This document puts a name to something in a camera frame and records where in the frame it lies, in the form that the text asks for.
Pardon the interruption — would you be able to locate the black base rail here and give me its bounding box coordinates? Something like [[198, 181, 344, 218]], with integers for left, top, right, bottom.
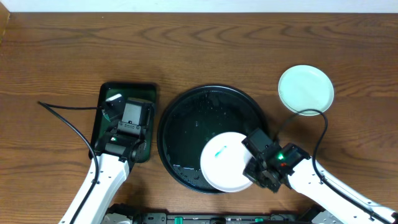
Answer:
[[101, 203, 324, 224]]

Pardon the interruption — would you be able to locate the green sponge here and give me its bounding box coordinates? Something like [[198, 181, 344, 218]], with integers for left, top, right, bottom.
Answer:
[[101, 109, 110, 121]]

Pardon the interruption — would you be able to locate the round black tray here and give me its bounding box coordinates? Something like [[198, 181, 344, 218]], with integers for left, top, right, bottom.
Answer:
[[157, 85, 269, 195]]

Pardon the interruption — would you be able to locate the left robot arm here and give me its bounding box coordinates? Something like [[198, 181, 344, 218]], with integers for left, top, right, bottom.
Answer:
[[60, 93, 155, 223]]

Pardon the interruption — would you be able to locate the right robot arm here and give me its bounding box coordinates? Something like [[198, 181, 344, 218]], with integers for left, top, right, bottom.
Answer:
[[242, 141, 397, 223]]

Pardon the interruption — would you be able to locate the white plate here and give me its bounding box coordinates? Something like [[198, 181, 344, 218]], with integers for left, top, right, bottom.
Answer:
[[200, 132, 252, 193]]

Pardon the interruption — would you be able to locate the mint plate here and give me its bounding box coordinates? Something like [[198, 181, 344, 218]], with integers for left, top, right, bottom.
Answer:
[[277, 65, 335, 116]]

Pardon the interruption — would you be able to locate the rectangular black tray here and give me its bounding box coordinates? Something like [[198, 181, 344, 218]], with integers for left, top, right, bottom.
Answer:
[[91, 82, 157, 163]]

